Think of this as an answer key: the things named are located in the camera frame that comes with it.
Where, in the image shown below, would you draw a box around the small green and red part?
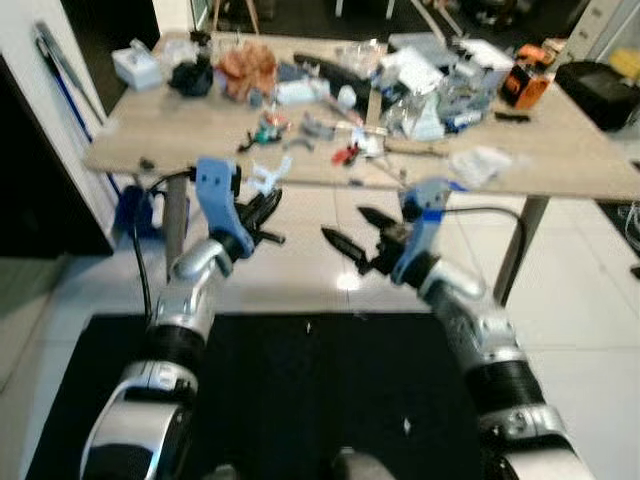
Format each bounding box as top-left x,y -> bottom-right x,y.
238,114 -> 292,153

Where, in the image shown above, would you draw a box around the blue container under table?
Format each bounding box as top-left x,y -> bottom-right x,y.
113,184 -> 167,242

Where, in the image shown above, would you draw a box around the black floor mat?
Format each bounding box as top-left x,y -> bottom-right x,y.
25,312 -> 533,480

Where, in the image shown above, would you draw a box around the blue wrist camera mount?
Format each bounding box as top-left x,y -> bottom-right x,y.
393,179 -> 457,287
194,157 -> 257,263

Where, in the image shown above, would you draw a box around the small red clip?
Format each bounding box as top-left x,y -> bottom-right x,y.
331,144 -> 362,167

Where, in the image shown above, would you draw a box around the grey metal table leg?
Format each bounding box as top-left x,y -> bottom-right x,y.
494,194 -> 552,307
163,178 -> 193,273

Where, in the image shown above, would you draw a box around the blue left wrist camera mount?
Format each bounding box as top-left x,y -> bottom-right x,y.
194,157 -> 257,263

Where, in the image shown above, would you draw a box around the wooden chair legs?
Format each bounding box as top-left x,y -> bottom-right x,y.
209,0 -> 262,37

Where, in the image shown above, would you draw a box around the black case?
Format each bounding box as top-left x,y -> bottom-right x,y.
554,60 -> 640,132

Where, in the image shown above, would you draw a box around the white paper sheet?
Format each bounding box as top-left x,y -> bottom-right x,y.
384,47 -> 442,97

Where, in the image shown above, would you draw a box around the pale blue small box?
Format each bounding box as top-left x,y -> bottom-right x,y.
111,44 -> 164,92

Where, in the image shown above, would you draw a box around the grey mop handle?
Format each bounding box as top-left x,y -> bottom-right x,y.
34,21 -> 107,127

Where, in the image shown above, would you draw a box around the orange and black power tool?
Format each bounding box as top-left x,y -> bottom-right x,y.
497,44 -> 554,110

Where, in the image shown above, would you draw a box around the black lumpy object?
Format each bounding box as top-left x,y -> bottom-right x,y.
169,54 -> 217,99

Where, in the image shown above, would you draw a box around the long black tool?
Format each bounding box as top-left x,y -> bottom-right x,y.
292,51 -> 377,102

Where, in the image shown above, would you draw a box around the small grey part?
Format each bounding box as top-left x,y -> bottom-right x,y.
299,114 -> 337,140

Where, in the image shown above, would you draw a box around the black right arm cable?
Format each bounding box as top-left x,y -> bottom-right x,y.
445,206 -> 529,301

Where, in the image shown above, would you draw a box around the wooden stick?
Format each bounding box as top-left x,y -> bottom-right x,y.
384,139 -> 452,159

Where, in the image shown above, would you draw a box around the white crumpled trash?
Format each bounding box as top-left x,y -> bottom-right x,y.
449,146 -> 512,189

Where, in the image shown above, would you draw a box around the grey right robot leg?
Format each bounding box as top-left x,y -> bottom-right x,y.
333,447 -> 397,480

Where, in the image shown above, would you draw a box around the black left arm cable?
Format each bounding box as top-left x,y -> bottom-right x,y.
132,169 -> 197,321

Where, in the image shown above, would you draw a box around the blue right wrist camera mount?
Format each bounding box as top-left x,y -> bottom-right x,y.
393,179 -> 457,287

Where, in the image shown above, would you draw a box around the clear plastic bag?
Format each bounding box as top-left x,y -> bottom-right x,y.
379,79 -> 452,142

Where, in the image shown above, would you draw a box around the black cabinet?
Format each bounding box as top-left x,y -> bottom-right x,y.
0,58 -> 117,258

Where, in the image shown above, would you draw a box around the white plastic scrap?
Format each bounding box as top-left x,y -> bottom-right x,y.
249,154 -> 294,197

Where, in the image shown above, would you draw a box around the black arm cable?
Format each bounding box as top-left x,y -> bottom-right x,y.
445,206 -> 529,301
132,169 -> 197,321

